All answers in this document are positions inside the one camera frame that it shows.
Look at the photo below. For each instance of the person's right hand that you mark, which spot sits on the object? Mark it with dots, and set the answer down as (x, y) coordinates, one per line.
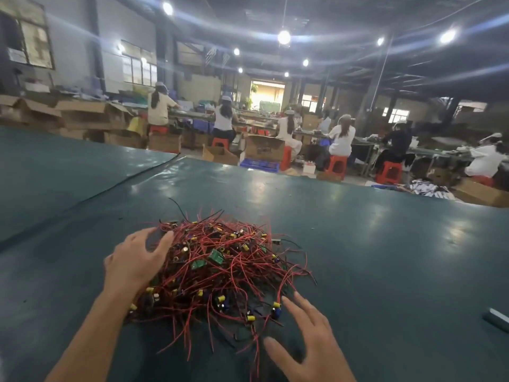
(314, 354)

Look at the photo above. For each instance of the person's left hand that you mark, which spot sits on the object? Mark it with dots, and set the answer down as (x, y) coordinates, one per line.
(131, 262)

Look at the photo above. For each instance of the person's left forearm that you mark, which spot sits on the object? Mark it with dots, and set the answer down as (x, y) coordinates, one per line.
(87, 342)

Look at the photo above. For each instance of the dark green table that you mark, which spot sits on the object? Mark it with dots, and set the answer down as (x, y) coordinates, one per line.
(382, 258)

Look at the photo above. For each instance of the red plastic stool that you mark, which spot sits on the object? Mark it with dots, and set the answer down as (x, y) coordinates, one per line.
(390, 172)
(285, 157)
(483, 180)
(338, 165)
(220, 143)
(159, 129)

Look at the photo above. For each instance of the yellow sack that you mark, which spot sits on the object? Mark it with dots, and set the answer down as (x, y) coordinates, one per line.
(137, 125)

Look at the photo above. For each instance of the large open cardboard box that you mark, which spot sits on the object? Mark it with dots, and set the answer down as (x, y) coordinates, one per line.
(91, 115)

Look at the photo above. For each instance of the blue plastic crate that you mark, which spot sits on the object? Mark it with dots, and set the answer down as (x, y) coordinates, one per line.
(260, 165)

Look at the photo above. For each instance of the small black grey block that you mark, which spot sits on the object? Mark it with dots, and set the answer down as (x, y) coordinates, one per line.
(497, 318)

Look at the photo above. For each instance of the grid window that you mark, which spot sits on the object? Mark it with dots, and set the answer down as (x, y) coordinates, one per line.
(137, 66)

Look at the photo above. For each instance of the heap of black white items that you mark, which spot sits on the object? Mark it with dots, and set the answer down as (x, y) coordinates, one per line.
(429, 189)

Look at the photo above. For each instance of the dark framed window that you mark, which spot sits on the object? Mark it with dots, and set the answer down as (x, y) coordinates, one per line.
(32, 39)

